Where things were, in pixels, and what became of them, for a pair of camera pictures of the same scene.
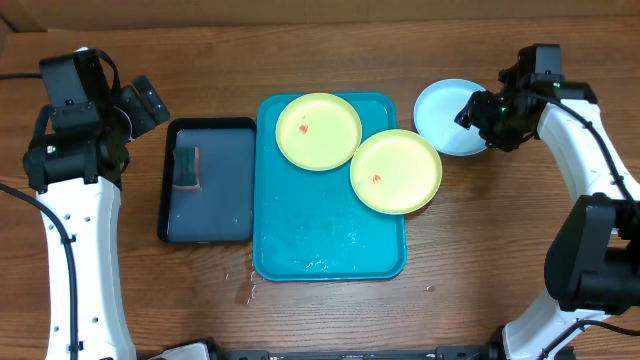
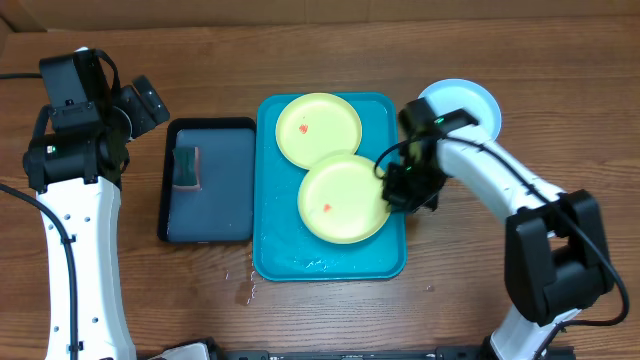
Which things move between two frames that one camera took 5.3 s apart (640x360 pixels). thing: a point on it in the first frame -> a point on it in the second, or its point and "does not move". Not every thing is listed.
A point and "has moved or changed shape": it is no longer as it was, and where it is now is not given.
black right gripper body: x=480 y=116 -> x=409 y=189
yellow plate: x=396 y=171 has moved or changed shape
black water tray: x=223 y=211 does not move
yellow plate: x=319 y=132 does not move
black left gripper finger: x=151 y=99 does not move
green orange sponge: x=186 y=168 does not move
